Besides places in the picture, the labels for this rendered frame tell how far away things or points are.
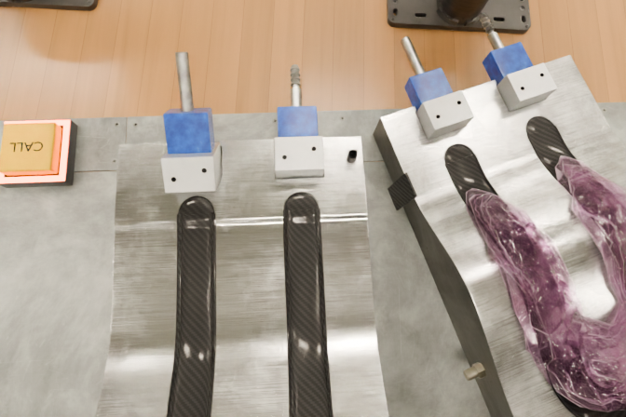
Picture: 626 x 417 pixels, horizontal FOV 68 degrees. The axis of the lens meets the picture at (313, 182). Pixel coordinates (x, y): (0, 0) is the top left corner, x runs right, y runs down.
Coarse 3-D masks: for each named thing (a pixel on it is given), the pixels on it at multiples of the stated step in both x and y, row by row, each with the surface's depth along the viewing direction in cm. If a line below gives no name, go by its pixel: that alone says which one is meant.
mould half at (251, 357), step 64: (128, 192) 48; (192, 192) 49; (256, 192) 49; (320, 192) 49; (128, 256) 47; (256, 256) 48; (128, 320) 46; (256, 320) 46; (128, 384) 43; (256, 384) 43
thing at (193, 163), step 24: (192, 96) 45; (168, 120) 45; (192, 120) 45; (168, 144) 45; (192, 144) 46; (216, 144) 49; (168, 168) 45; (192, 168) 45; (216, 168) 46; (168, 192) 46
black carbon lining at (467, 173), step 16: (528, 128) 56; (544, 128) 56; (544, 144) 56; (560, 144) 56; (448, 160) 55; (464, 160) 55; (544, 160) 55; (464, 176) 55; (480, 176) 54; (464, 192) 54; (496, 192) 53; (560, 400) 46; (576, 416) 46; (592, 416) 47; (608, 416) 47; (624, 416) 47
